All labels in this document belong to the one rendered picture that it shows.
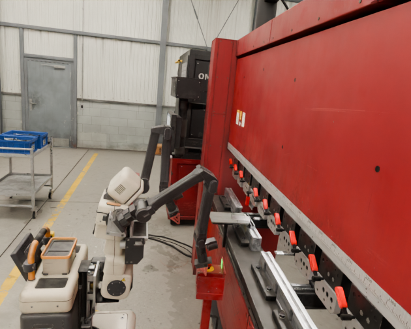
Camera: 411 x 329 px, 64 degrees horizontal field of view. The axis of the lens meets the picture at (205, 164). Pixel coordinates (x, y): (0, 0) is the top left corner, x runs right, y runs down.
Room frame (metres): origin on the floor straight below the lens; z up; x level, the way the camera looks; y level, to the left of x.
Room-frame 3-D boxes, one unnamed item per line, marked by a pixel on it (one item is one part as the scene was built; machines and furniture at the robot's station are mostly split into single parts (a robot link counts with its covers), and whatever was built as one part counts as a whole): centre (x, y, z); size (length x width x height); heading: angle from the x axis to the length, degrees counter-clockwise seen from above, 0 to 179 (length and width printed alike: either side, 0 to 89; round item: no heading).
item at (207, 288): (1.80, -0.09, 0.75); 0.20 x 0.16 x 0.18; 3
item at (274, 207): (1.63, -0.42, 1.26); 0.15 x 0.09 x 0.17; 8
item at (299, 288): (1.66, -0.80, 0.81); 0.64 x 0.08 x 0.14; 98
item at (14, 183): (4.29, 2.52, 0.47); 0.90 x 0.66 x 0.95; 11
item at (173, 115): (3.31, 0.35, 1.42); 0.45 x 0.12 x 0.36; 13
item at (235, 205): (2.74, -0.27, 0.92); 0.50 x 0.06 x 0.10; 8
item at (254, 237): (2.14, -0.35, 0.92); 0.39 x 0.06 x 0.10; 8
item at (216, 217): (2.18, -0.20, 1.00); 0.26 x 0.18 x 0.01; 98
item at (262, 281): (1.59, -0.37, 0.89); 0.30 x 0.05 x 0.03; 8
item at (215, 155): (3.19, -0.38, 1.15); 0.85 x 0.25 x 2.30; 98
